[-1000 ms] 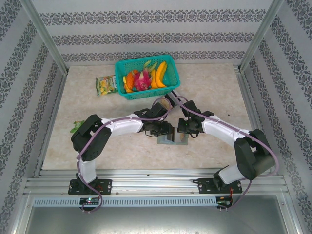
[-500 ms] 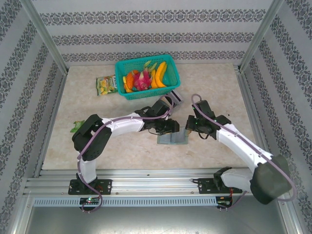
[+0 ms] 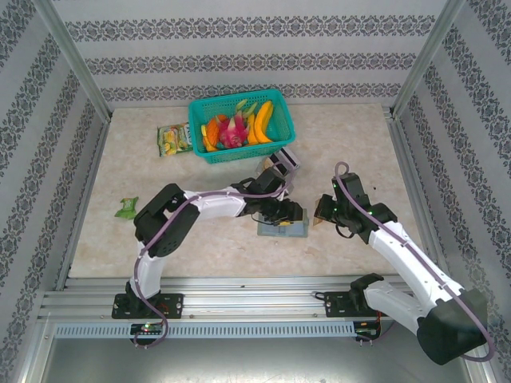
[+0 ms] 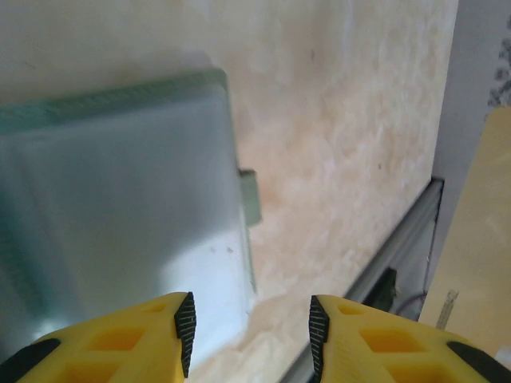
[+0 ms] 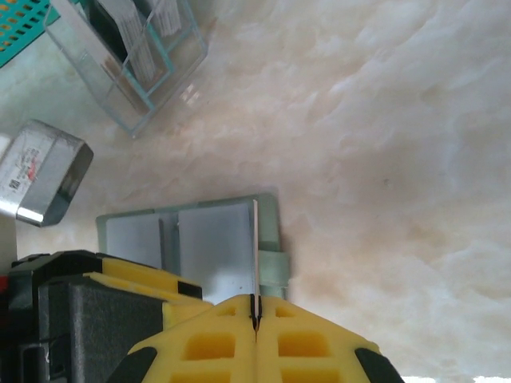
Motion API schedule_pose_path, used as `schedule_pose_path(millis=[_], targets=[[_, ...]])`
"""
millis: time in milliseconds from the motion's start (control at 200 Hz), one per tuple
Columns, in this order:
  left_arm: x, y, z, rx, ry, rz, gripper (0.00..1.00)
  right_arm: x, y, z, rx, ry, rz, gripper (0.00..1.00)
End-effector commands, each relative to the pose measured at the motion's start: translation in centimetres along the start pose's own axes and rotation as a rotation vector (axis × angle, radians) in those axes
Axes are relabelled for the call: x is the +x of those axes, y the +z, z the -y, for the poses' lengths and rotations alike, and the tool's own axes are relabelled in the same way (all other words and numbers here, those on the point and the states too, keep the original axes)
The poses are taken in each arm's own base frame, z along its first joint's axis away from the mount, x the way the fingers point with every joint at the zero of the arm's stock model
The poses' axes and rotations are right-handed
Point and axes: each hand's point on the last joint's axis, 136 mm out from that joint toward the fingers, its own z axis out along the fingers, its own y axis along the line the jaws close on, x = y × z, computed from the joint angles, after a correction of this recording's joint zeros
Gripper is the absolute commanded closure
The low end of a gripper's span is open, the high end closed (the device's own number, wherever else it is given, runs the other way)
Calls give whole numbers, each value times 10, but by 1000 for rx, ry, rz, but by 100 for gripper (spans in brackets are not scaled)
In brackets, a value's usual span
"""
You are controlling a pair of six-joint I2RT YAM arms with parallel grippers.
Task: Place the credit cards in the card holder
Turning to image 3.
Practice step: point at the large yellow toy banana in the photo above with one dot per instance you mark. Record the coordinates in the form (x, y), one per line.
(262, 119)

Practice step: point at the small circuit board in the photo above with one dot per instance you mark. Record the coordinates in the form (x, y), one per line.
(367, 333)
(147, 329)

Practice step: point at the grey card box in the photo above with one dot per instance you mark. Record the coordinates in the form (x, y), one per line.
(299, 229)

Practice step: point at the white card with black stripe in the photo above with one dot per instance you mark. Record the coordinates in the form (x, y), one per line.
(289, 156)
(277, 163)

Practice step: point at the clear acrylic card stand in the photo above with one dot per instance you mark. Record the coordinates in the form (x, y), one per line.
(295, 169)

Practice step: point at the grey sheet metal panel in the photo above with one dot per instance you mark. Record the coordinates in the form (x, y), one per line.
(255, 363)

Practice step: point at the aluminium frame post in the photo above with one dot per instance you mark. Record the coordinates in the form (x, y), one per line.
(76, 60)
(424, 60)

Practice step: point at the card with orange building print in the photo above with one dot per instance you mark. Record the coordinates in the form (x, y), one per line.
(265, 163)

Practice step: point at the small green candy packet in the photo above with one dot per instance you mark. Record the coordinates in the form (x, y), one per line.
(127, 207)

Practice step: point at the aluminium front rail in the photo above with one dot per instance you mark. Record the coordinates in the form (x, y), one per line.
(255, 295)

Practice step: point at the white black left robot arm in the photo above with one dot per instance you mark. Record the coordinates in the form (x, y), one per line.
(219, 203)

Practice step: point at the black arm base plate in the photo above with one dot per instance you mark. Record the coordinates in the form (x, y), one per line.
(173, 305)
(335, 305)

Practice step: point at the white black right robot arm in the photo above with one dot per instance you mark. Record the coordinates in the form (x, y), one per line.
(411, 259)

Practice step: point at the orange toy mango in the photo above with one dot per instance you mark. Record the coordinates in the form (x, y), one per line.
(212, 129)

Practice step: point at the yellow toy fruit slice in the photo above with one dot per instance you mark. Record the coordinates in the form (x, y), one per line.
(209, 147)

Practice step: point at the teal plastic basket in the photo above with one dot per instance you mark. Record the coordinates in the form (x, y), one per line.
(281, 115)

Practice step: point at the small yellow toy banana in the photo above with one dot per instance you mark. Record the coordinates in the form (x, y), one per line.
(251, 133)

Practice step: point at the green yellow snack packet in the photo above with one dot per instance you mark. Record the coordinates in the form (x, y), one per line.
(171, 139)

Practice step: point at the pink toy dragon fruit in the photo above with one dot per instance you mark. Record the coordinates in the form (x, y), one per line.
(232, 131)

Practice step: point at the aluminium side rail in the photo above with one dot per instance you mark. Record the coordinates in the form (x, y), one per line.
(407, 159)
(81, 207)

